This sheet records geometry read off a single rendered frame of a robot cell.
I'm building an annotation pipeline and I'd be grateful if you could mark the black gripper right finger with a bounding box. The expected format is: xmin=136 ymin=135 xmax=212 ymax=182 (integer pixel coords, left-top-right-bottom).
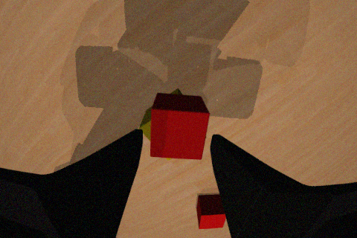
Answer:
xmin=210 ymin=134 xmax=357 ymax=238

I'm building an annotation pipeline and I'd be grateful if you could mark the yellow cube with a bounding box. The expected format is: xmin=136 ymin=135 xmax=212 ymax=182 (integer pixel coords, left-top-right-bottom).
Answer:
xmin=139 ymin=89 xmax=182 ymax=141

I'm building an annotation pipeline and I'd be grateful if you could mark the red cube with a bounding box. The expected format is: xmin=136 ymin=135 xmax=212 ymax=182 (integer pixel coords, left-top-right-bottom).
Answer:
xmin=149 ymin=92 xmax=209 ymax=160
xmin=196 ymin=194 xmax=226 ymax=229

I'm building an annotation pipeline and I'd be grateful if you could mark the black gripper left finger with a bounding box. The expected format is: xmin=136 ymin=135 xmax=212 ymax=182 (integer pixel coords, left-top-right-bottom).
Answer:
xmin=0 ymin=129 xmax=143 ymax=238

